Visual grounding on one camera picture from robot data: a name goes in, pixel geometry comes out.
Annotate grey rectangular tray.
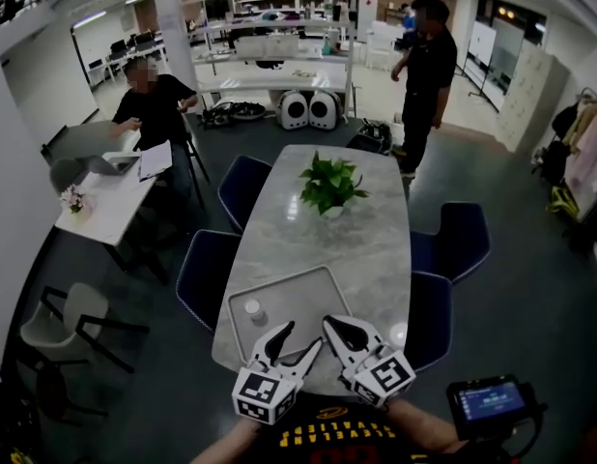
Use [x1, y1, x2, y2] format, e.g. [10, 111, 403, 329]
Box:
[226, 264, 354, 364]

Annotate black crate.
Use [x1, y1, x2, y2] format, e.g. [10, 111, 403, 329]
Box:
[346, 118, 394, 157]

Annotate small white-capped bottle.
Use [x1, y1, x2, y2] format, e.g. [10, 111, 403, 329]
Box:
[243, 298, 270, 328]

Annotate whiteboard on stand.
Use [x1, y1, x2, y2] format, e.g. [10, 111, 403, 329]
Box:
[465, 19, 498, 99]

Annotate dark blue upholstered chair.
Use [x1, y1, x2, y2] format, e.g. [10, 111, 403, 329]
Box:
[407, 271, 454, 371]
[176, 229, 242, 333]
[218, 155, 273, 234]
[410, 202, 492, 284]

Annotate grey shell chair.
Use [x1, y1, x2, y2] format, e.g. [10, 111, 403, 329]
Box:
[48, 157, 87, 195]

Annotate small potted pale flowers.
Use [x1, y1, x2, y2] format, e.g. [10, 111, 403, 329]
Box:
[59, 185, 96, 221]

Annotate green potted plant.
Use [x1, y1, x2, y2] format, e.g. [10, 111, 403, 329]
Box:
[298, 151, 371, 220]

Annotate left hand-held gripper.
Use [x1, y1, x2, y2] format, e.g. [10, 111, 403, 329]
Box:
[230, 319, 326, 426]

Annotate black bag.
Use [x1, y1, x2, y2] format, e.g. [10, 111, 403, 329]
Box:
[539, 140, 570, 186]

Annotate grey chair with black legs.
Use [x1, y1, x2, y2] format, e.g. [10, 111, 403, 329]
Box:
[18, 282, 150, 374]

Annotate pale grey locker cabinet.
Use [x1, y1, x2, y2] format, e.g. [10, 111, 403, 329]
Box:
[494, 41, 570, 154]

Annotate white square table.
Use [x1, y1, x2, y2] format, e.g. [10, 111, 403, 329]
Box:
[54, 150, 159, 284]

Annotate white shelving unit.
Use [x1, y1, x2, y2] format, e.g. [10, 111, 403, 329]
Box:
[182, 0, 358, 120]

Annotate yellow green bag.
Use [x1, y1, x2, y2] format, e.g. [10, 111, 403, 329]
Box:
[547, 186, 580, 219]

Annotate black equipment pile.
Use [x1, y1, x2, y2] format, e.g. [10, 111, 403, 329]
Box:
[199, 101, 269, 130]

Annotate dark round-back chair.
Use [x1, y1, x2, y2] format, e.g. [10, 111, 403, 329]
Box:
[35, 362, 110, 427]

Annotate office desks with monitors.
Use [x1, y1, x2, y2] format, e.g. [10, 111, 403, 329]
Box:
[85, 29, 167, 86]

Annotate person's left forearm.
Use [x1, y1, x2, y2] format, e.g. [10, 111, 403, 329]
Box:
[189, 420, 261, 464]

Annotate person's dark printed shirt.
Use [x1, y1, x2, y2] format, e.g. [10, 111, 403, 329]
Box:
[240, 393, 473, 464]

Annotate white paper clipboard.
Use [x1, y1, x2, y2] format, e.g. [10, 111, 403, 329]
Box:
[137, 140, 174, 183]

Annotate grey laptop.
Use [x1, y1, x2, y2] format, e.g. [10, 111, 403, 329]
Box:
[75, 155, 141, 177]

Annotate black handheld screen device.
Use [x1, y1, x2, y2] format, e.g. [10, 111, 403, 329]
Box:
[446, 374, 549, 442]

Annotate clothes rack with coats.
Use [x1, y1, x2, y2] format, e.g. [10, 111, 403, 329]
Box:
[552, 87, 597, 221]

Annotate person's right forearm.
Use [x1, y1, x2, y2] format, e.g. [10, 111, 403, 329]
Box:
[389, 398, 467, 453]

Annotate white capsule pet carrier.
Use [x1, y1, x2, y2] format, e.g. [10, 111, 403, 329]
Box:
[307, 90, 341, 132]
[277, 89, 311, 131]

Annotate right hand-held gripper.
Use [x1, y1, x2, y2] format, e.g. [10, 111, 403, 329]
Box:
[321, 313, 418, 409]

